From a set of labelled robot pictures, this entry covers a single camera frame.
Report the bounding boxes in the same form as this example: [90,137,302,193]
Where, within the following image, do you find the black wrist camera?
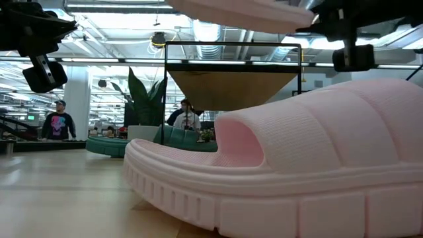
[22,54,69,94]
[332,38,376,73]

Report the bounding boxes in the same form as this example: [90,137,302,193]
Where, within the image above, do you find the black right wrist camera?
[332,38,376,73]

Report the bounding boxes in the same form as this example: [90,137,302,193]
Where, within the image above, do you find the snake plant in white pot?
[110,67,169,142]

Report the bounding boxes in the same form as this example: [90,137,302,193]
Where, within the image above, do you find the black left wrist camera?
[22,54,69,94]

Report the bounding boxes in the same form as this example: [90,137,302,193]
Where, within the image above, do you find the black background screen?
[123,102,141,128]

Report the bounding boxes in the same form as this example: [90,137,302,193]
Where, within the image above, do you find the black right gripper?
[295,0,407,43]

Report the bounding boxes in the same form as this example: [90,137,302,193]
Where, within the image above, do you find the black aluminium table frame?
[0,139,87,154]

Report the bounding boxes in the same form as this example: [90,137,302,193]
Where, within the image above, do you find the person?
[173,98,202,132]
[40,99,77,141]
[166,107,186,127]

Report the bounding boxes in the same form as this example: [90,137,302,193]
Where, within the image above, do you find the white round column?
[63,65,93,142]

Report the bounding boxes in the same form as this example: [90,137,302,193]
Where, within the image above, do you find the corrugated silver ventilation duct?
[192,19,223,60]

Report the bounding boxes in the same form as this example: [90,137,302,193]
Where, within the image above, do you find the wooden shelf black metal frame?
[160,41,303,146]

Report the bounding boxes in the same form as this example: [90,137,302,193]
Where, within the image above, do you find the black ceiling lamp yellow cable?
[151,31,167,50]

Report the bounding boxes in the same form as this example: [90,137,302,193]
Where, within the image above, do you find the dark green slide sandal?
[153,124,219,153]
[85,136,131,159]

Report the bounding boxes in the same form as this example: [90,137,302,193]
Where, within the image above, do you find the pink foam slide sandal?
[122,77,423,238]
[166,0,315,35]

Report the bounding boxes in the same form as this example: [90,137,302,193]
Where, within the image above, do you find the small background potted plant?
[199,128,215,143]

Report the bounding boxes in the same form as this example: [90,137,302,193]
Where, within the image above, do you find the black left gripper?
[0,0,79,58]

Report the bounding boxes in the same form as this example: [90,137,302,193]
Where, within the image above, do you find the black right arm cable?
[405,63,423,81]

